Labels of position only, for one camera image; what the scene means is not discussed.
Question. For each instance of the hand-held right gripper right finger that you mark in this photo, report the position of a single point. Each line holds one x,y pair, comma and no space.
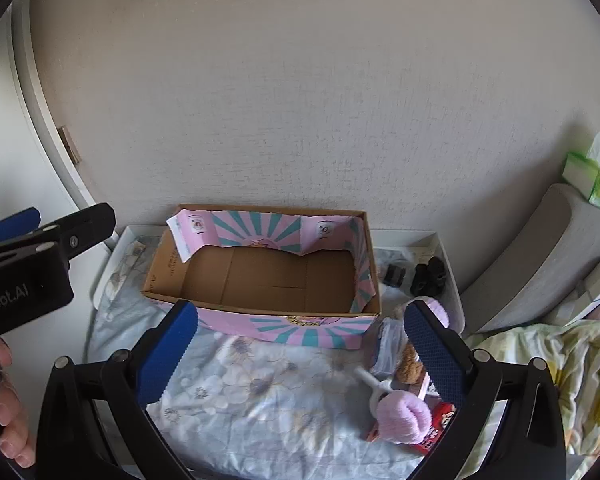
432,355

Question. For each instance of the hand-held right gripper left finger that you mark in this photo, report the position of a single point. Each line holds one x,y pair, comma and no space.
170,355

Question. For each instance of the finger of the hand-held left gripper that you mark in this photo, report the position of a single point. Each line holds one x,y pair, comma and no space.
15,222
87,222

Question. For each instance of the brown cookie packet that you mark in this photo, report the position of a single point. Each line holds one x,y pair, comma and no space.
410,367

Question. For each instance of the pink sock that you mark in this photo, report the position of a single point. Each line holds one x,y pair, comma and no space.
405,417
437,310

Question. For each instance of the clear plastic packet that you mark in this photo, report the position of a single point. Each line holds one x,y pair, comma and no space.
387,345

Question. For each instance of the red white snack box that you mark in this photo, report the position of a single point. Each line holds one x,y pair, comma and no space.
440,422

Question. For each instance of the white plastic tool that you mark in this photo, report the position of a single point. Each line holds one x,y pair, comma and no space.
367,376

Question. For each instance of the pink teal striped cardboard box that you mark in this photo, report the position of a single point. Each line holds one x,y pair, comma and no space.
260,280

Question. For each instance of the white rimmed desktop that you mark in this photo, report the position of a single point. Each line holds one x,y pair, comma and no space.
451,280

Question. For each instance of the person's left hand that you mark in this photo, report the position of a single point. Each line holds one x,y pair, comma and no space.
10,410

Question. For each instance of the brown latch plate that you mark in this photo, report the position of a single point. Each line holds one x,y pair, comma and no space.
70,145

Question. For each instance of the black hair clip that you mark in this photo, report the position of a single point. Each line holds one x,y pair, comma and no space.
427,275

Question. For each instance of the dark grey small object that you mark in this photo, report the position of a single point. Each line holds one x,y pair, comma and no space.
394,274

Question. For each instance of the light blue floral cloth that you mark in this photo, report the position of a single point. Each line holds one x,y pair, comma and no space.
260,400

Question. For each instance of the yellow floral blanket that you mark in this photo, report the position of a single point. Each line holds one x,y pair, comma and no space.
545,390

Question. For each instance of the grey headboard cushion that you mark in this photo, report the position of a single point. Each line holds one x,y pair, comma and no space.
525,260

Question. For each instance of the green tissue pack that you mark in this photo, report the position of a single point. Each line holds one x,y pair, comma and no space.
582,175

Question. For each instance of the white door frame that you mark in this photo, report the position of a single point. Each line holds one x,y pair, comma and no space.
40,125

